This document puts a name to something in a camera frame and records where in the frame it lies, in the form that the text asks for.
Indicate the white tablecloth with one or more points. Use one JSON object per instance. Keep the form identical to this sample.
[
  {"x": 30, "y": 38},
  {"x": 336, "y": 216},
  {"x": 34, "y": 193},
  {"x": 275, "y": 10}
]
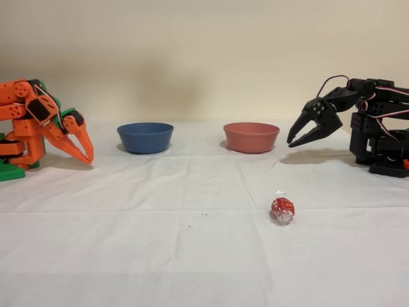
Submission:
[{"x": 159, "y": 256}]

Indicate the red candy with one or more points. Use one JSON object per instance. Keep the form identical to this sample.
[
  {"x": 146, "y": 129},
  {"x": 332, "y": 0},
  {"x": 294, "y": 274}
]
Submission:
[{"x": 282, "y": 208}]

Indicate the red bowl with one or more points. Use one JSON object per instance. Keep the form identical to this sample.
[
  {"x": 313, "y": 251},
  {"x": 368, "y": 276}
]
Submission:
[{"x": 250, "y": 137}]

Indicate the blue bowl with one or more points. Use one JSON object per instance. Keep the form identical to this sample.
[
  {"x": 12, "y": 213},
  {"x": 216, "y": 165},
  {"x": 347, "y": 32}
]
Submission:
[{"x": 145, "y": 139}]

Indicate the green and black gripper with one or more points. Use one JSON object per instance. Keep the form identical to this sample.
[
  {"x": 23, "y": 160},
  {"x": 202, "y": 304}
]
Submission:
[{"x": 71, "y": 128}]

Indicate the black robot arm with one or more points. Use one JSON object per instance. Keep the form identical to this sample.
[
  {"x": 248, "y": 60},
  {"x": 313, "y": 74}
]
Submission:
[{"x": 361, "y": 123}]

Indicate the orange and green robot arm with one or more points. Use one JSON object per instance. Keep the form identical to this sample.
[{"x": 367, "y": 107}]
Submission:
[{"x": 19, "y": 128}]

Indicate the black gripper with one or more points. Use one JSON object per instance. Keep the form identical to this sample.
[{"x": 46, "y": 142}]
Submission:
[{"x": 319, "y": 112}]

